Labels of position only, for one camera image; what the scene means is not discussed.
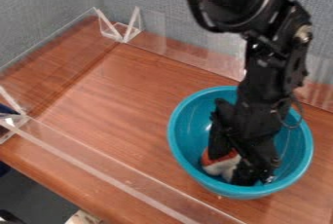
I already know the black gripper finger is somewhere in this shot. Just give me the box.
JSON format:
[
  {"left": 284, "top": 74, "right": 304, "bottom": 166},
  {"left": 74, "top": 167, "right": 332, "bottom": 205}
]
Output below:
[
  {"left": 231, "top": 149, "right": 279, "bottom": 186},
  {"left": 208, "top": 127, "right": 237, "bottom": 160}
]

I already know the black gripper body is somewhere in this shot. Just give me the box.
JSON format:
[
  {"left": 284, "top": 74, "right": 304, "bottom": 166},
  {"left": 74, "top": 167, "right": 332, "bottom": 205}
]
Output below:
[{"left": 211, "top": 95, "right": 293, "bottom": 168}]

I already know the plush mushroom with brown cap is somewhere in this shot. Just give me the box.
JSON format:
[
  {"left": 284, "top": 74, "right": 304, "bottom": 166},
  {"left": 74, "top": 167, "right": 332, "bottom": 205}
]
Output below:
[{"left": 201, "top": 150, "right": 241, "bottom": 182}]

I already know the blue plastic bowl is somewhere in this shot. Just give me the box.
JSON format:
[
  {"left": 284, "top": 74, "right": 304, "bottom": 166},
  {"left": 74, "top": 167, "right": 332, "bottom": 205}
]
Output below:
[{"left": 166, "top": 86, "right": 315, "bottom": 200}]

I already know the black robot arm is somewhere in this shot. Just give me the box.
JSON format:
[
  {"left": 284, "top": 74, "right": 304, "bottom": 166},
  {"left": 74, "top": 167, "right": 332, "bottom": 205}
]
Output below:
[{"left": 188, "top": 0, "right": 312, "bottom": 186}]

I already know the clear acrylic back barrier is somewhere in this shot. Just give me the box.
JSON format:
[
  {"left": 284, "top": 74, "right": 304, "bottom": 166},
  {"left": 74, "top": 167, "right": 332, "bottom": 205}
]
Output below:
[{"left": 93, "top": 6, "right": 333, "bottom": 114}]

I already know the clear acrylic barrier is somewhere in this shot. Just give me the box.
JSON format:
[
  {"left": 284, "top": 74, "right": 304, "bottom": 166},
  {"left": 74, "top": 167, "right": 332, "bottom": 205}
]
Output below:
[
  {"left": 0, "top": 115, "right": 245, "bottom": 224},
  {"left": 93, "top": 6, "right": 333, "bottom": 114},
  {"left": 0, "top": 7, "right": 97, "bottom": 73}
]

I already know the clear acrylic front barrier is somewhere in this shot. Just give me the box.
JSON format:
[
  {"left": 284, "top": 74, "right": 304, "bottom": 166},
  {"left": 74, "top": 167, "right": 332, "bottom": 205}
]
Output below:
[{"left": 0, "top": 115, "right": 245, "bottom": 224}]

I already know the clear acrylic left barrier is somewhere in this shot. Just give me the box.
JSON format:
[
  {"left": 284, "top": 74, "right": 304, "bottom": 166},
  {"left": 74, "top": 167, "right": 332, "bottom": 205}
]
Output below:
[{"left": 0, "top": 7, "right": 97, "bottom": 73}]

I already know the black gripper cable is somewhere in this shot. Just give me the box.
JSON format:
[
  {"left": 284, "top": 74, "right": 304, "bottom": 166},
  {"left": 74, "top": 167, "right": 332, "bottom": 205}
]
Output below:
[{"left": 271, "top": 94, "right": 307, "bottom": 131}]

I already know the clear acrylic left bracket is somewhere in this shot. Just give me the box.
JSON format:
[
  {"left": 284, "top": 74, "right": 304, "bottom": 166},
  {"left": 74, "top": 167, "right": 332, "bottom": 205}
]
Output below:
[{"left": 0, "top": 86, "right": 29, "bottom": 145}]

